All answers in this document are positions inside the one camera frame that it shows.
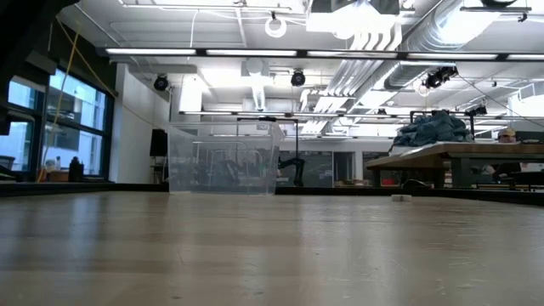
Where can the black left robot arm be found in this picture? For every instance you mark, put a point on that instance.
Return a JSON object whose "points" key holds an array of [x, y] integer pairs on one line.
{"points": [[21, 30]]}

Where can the ceiling light strip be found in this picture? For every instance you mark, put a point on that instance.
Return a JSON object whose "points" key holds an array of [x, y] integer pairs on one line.
{"points": [[255, 53]]}

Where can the black aluminium frame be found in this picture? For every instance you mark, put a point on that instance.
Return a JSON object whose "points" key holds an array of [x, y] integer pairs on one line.
{"points": [[64, 189]]}

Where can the clear plastic container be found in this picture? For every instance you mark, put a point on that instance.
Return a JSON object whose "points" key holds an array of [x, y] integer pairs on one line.
{"points": [[225, 166]]}

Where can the blue cloth pile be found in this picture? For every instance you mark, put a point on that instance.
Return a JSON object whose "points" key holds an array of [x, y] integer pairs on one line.
{"points": [[429, 129]]}

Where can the person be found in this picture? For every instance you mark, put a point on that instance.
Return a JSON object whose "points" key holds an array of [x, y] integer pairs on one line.
{"points": [[506, 135]]}

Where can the large window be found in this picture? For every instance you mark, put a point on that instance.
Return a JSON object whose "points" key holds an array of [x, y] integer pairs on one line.
{"points": [[76, 106]]}

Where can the silver ventilation duct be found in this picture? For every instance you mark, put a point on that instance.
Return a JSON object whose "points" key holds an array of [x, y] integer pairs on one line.
{"points": [[408, 38]]}

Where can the black speaker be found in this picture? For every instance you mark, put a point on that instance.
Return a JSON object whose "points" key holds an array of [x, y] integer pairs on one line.
{"points": [[158, 142]]}

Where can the black bottle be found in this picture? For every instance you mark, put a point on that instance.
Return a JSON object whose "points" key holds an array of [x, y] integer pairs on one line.
{"points": [[75, 170]]}

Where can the black background robot arm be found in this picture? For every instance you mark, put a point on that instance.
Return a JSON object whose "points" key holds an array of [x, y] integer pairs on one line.
{"points": [[297, 163]]}

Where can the black ceiling spotlight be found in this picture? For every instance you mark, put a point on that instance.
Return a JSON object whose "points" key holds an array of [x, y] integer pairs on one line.
{"points": [[298, 78], [160, 83]]}

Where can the white tape roll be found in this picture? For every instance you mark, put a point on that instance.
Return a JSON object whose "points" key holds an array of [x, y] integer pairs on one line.
{"points": [[401, 198]]}

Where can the wooden background table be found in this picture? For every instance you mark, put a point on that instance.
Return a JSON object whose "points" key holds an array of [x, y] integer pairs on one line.
{"points": [[446, 153]]}

